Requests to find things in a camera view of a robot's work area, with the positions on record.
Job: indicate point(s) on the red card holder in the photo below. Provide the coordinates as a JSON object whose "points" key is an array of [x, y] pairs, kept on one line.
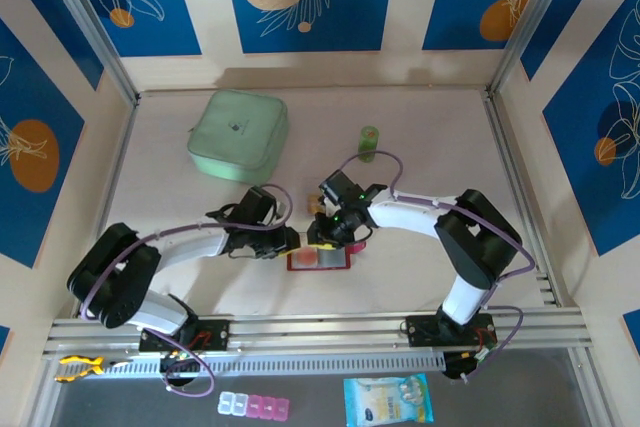
{"points": [[330, 259]]}

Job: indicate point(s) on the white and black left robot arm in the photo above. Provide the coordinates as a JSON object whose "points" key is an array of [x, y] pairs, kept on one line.
{"points": [[195, 249]]}

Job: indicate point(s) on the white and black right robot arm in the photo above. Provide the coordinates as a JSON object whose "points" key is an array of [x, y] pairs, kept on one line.
{"points": [[405, 212]]}

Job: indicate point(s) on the small green cylinder bottle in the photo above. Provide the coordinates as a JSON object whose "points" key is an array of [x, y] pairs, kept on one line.
{"points": [[369, 139]]}

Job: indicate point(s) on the mint green zip case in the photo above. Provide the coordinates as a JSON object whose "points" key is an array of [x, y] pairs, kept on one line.
{"points": [[237, 137]]}

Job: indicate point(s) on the white and pink pill organizer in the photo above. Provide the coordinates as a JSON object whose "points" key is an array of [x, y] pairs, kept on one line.
{"points": [[255, 406]]}

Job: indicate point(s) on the blue wet wipes packet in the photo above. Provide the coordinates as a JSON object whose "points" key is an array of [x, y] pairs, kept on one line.
{"points": [[385, 399]]}

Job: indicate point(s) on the aluminium mounting rail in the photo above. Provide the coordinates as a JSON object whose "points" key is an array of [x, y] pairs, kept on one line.
{"points": [[310, 332]]}

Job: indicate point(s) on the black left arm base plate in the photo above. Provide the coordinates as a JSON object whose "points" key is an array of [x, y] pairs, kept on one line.
{"points": [[215, 334]]}

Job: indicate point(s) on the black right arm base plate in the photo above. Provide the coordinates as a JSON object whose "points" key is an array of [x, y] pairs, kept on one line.
{"points": [[420, 329]]}

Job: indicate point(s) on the aluminium table side rail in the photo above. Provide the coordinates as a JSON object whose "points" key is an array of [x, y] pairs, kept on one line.
{"points": [[112, 182], [525, 197]]}

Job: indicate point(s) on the aluminium frame post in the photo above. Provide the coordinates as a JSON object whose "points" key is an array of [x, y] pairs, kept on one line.
{"points": [[525, 22], [95, 32]]}

